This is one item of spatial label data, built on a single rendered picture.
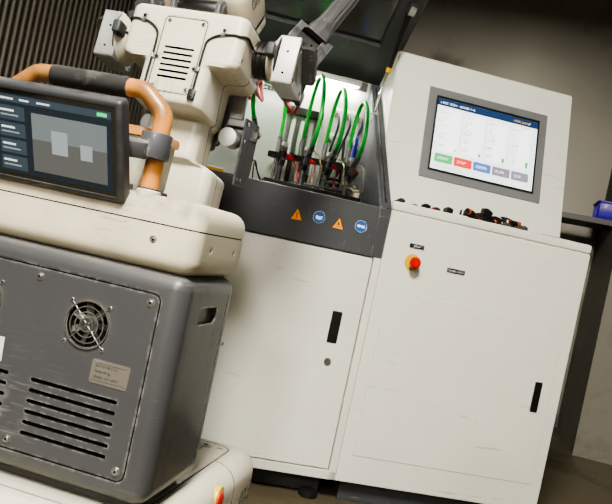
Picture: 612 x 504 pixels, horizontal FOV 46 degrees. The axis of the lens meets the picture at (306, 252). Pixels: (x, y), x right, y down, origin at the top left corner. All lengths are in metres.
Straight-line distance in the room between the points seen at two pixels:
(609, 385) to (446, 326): 1.89
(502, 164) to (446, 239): 0.49
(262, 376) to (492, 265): 0.82
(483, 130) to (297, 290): 0.96
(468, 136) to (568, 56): 2.39
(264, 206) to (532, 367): 1.03
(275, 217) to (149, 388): 1.11
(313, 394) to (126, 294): 1.18
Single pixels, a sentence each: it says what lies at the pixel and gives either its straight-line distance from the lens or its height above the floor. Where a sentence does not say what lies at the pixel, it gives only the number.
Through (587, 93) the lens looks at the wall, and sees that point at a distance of 5.01.
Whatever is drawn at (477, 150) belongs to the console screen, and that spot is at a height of 1.25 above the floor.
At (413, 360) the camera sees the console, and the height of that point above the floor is 0.49.
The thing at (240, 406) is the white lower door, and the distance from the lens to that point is 2.31.
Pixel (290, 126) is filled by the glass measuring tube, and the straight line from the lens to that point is 2.81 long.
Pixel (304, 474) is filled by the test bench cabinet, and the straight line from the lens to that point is 2.40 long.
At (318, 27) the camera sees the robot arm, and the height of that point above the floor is 1.30.
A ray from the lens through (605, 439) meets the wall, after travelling 4.20.
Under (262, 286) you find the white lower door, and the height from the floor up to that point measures 0.63.
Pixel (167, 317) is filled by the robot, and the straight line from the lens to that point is 1.22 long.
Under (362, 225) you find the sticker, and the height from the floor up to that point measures 0.88.
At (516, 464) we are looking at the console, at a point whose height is 0.22.
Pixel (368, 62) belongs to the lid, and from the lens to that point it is 2.85.
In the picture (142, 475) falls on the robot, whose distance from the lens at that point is 1.28.
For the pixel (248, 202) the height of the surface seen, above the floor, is 0.87.
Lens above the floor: 0.78
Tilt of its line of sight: level
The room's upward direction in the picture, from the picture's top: 12 degrees clockwise
